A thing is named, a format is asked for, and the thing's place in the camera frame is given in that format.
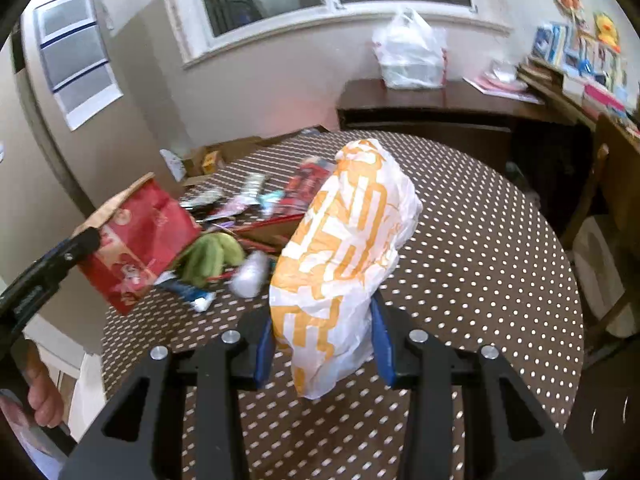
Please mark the white paper sheet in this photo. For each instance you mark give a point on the white paper sheet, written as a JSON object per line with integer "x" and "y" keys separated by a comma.
{"x": 173, "y": 164}

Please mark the yellow duck toy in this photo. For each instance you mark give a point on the yellow duck toy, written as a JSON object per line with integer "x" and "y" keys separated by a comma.
{"x": 606, "y": 30}

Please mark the red thin stick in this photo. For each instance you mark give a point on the red thin stick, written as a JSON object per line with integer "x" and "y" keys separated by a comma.
{"x": 265, "y": 222}

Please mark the blue and white tube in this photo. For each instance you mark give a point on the blue and white tube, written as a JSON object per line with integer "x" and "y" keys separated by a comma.
{"x": 192, "y": 296}

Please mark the red paper bag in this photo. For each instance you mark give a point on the red paper bag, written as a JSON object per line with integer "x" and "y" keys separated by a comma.
{"x": 140, "y": 240}

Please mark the small yellow box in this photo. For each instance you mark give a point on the small yellow box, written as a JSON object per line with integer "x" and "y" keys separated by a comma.
{"x": 211, "y": 161}

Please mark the dark wooden cabinet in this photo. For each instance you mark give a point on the dark wooden cabinet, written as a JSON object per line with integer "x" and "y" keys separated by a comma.
{"x": 425, "y": 105}

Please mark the row of books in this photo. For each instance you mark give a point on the row of books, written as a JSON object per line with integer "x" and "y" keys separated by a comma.
{"x": 575, "y": 55}

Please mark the white printed packet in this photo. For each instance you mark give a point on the white printed packet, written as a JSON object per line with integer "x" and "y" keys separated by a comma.
{"x": 200, "y": 199}

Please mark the wooden chair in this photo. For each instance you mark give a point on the wooden chair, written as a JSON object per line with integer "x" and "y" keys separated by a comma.
{"x": 615, "y": 160}

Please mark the pink papers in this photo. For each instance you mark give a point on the pink papers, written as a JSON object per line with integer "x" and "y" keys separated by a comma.
{"x": 500, "y": 90}

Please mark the pink wrapper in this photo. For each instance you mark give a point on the pink wrapper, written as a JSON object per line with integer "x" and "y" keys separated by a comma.
{"x": 232, "y": 209}

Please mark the red snack packet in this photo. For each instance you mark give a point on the red snack packet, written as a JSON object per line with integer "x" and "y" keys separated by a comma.
{"x": 305, "y": 185}

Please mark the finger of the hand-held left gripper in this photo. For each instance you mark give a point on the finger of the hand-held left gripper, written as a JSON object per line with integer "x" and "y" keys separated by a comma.
{"x": 67, "y": 255}

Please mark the person's left hand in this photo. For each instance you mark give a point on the person's left hand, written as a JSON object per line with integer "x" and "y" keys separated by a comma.
{"x": 46, "y": 395}

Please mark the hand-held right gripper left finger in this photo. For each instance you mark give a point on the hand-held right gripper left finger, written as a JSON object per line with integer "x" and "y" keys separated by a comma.
{"x": 262, "y": 355}

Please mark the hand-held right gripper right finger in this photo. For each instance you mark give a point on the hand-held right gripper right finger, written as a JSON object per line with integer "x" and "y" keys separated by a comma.
{"x": 384, "y": 345}

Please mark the white cushion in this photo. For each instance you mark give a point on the white cushion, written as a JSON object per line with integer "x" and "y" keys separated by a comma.
{"x": 597, "y": 270}

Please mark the clear plastic wrapper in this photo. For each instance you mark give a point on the clear plastic wrapper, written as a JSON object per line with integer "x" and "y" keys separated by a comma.
{"x": 252, "y": 184}

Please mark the orange and white paper wrapper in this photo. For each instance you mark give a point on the orange and white paper wrapper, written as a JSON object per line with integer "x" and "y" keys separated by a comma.
{"x": 340, "y": 240}

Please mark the white plastic bag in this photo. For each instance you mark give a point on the white plastic bag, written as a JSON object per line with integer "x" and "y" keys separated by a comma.
{"x": 407, "y": 55}

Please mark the long teal wrapper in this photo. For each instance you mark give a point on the long teal wrapper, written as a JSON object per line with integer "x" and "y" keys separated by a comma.
{"x": 270, "y": 199}

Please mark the white wall poster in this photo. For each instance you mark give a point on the white wall poster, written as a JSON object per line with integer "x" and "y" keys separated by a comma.
{"x": 75, "y": 60}

